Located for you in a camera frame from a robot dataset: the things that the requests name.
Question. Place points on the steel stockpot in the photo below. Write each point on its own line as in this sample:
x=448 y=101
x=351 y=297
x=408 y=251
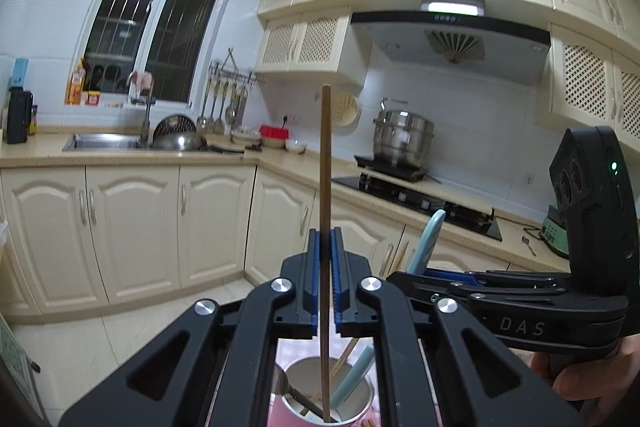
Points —
x=402 y=134

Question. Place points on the dark wooden chopstick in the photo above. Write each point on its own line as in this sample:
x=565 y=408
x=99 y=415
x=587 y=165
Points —
x=305 y=403

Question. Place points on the steel sink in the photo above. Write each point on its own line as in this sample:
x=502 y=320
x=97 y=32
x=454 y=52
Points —
x=100 y=142

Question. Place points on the white bowl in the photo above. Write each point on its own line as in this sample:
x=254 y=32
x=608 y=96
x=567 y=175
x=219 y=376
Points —
x=296 y=147

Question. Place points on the pink utensil cup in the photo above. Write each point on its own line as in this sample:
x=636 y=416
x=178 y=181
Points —
x=302 y=377

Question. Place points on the red container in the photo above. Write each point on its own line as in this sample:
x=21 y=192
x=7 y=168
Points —
x=274 y=134

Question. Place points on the green appliance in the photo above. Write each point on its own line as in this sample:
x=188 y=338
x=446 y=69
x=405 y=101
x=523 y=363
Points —
x=556 y=232

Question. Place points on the light blue spoon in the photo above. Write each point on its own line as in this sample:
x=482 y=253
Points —
x=426 y=244

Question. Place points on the steel faucet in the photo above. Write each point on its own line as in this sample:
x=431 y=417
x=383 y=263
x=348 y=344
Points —
x=145 y=117

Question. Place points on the stack of plates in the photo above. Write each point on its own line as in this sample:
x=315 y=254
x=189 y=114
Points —
x=246 y=138

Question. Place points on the person's right hand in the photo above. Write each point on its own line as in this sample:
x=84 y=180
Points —
x=600 y=387

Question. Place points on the cream base cabinets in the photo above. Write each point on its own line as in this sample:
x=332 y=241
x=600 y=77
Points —
x=135 y=227

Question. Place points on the cooking oil bottle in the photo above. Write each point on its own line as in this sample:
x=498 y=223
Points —
x=75 y=84

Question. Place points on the black induction cooker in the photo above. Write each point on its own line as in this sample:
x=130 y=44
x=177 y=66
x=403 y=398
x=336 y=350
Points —
x=390 y=169

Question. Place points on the green patterned panel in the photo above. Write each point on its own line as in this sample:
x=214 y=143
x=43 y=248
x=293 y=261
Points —
x=12 y=357

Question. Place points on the small lattice door cabinet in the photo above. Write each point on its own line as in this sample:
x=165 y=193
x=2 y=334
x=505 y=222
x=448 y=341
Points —
x=310 y=42

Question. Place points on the hanging utensil rail with ladles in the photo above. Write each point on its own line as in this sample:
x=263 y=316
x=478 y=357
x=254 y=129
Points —
x=225 y=102

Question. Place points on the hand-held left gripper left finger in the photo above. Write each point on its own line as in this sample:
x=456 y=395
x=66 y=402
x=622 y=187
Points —
x=312 y=279

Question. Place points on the white wall outlet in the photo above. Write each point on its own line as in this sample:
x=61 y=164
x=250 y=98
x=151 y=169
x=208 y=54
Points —
x=291 y=119

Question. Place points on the black gas stove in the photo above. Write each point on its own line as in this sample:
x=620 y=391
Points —
x=425 y=202

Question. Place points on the kitchen window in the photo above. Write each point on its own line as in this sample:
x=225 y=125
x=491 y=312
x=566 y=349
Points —
x=165 y=12

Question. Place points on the metal spoon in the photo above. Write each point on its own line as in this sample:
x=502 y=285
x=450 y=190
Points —
x=528 y=244

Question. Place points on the round bamboo mat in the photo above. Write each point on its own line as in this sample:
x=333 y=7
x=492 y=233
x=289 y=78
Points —
x=346 y=109

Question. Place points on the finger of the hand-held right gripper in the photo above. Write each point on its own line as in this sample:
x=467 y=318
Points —
x=415 y=284
x=450 y=275

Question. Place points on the range hood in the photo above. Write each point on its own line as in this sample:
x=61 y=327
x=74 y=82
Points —
x=415 y=42

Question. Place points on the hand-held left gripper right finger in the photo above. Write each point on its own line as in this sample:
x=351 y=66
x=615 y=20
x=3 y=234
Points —
x=338 y=279

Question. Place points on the steel wok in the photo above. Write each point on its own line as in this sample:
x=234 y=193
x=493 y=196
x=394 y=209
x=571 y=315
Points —
x=180 y=137

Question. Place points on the light blue box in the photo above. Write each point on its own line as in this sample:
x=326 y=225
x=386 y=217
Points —
x=20 y=73

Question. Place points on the large lattice door cabinet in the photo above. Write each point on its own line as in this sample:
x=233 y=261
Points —
x=590 y=82

